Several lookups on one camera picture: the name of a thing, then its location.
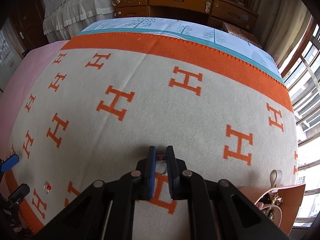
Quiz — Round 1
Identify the wooden desk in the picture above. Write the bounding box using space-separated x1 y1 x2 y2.
112 0 258 33

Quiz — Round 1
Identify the pink smart watch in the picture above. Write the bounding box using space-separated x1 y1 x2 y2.
255 170 283 222

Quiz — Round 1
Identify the orange H pattern blanket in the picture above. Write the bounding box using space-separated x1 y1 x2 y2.
5 33 297 233

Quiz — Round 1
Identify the pink jewelry box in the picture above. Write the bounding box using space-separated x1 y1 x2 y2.
239 184 305 235

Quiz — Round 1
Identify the metal window grille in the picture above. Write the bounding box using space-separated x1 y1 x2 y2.
280 18 319 228

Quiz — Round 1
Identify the beige curtain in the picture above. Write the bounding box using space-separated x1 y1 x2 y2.
251 0 311 67

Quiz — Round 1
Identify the pink crown ring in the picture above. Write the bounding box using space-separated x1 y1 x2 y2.
154 154 168 176

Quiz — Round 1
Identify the pink sheet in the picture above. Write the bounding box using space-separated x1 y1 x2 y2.
1 41 67 159

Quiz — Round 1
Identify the white lace cover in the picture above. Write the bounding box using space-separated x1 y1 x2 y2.
43 0 116 43

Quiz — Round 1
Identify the blue flower ladybug brooch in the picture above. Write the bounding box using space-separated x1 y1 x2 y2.
43 182 52 194

